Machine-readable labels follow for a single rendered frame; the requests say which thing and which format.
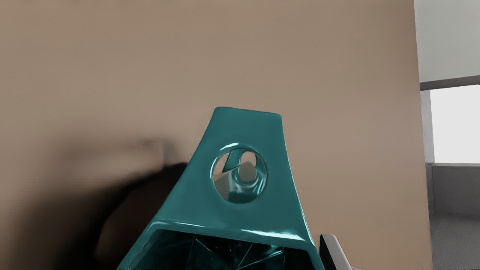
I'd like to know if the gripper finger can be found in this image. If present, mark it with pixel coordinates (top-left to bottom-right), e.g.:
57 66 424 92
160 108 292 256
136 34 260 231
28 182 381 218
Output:
319 234 354 270

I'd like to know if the teal faceted mug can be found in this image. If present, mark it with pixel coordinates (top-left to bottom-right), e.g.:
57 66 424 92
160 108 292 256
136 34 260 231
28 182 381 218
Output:
117 106 325 270

